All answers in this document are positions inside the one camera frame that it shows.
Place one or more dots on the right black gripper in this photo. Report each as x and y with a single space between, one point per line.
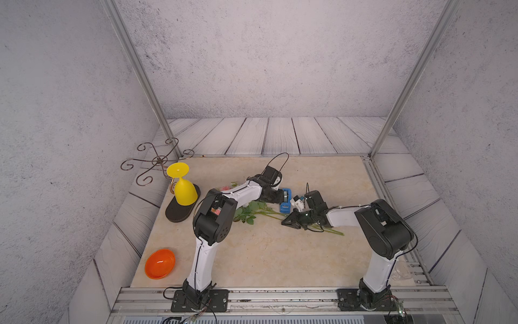
294 223

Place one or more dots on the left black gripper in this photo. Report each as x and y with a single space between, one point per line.
280 198

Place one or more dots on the blue tape dispenser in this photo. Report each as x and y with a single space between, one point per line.
285 205

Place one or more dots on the artificial flower bouquet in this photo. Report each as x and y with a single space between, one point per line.
248 208

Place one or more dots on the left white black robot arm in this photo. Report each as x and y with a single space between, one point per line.
213 220

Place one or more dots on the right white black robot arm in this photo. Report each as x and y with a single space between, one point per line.
387 233

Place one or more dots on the yellow plastic goblet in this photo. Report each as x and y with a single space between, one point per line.
185 192

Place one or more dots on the clear plastic cup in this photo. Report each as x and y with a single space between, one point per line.
401 271

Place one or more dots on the orange plastic bowl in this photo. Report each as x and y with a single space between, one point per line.
160 264

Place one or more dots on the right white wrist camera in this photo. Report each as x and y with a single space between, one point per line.
298 203

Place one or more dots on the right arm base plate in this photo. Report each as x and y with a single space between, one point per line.
362 299

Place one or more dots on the curly metal wire stand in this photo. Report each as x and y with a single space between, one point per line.
156 160

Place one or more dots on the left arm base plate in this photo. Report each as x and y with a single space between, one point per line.
213 299

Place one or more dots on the aluminium rail front frame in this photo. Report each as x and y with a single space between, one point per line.
414 304

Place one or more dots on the left aluminium corner post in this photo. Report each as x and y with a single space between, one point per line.
127 44

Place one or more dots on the aluminium corner post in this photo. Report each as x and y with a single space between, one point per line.
449 11
127 44

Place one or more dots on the right aluminium corner post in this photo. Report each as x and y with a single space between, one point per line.
449 11

